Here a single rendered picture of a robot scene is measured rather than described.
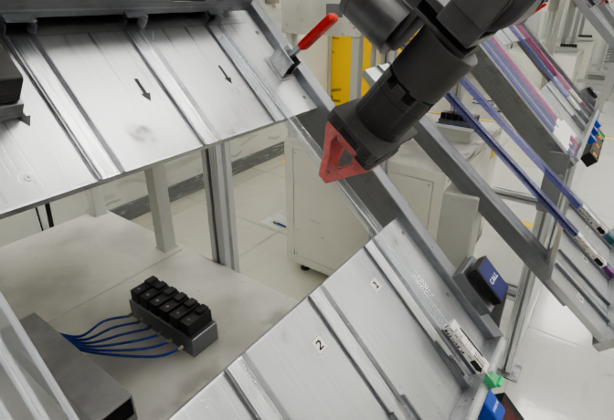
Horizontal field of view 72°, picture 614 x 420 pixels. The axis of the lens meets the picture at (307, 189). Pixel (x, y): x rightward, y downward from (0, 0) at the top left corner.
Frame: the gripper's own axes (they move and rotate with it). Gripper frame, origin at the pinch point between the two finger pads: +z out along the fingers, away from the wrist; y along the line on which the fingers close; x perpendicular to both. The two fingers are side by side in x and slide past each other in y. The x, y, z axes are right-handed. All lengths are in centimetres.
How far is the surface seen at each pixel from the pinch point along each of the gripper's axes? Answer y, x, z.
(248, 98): 2.3, -12.7, 0.2
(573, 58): -440, 12, 35
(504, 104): -85, 6, 5
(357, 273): 4.6, 10.7, 2.5
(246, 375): 21.9, 10.3, 2.5
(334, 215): -85, -3, 78
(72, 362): 22.8, -3.7, 36.9
